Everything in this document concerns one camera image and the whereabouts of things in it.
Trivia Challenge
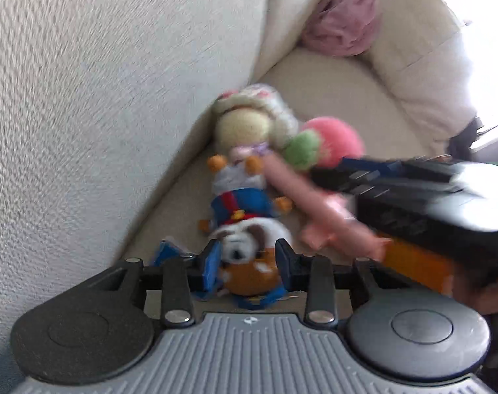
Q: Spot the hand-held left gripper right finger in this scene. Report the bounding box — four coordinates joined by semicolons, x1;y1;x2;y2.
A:
275;238;418;324

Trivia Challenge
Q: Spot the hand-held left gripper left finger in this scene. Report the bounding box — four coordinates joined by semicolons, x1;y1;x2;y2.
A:
85;238;223;324

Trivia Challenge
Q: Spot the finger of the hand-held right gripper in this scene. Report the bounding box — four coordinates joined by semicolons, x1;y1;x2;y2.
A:
337;156;406;175
312;168;360;195

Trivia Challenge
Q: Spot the orange and white dog plush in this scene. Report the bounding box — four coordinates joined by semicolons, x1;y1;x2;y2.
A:
210;217;293;297

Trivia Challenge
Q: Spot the long pink plush toy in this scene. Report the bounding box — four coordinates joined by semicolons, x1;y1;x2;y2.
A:
263;154;392;262

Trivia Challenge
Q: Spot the orange storage box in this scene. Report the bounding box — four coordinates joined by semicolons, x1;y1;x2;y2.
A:
381;233;458;297

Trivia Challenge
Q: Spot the pink fuzzy ball plush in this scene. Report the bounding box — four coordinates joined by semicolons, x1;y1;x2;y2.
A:
284;116;366;172

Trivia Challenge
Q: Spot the white duck plush blue outfit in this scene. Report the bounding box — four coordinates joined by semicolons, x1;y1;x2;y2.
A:
198;154;293;235

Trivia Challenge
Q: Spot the black garment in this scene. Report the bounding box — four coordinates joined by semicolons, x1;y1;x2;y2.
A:
447;116;480;162

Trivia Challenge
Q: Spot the cream-headed doll with floral hat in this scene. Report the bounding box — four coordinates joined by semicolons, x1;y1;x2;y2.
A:
211;83;300;162

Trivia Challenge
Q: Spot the beige sofa cushion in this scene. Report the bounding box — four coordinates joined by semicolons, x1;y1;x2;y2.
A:
366;0;478;155

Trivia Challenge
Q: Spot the pink crumpled cloth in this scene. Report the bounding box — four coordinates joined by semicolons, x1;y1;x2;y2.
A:
300;0;382;59

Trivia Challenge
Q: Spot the beige fabric sofa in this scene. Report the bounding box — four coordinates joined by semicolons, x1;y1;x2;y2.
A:
0;0;480;325

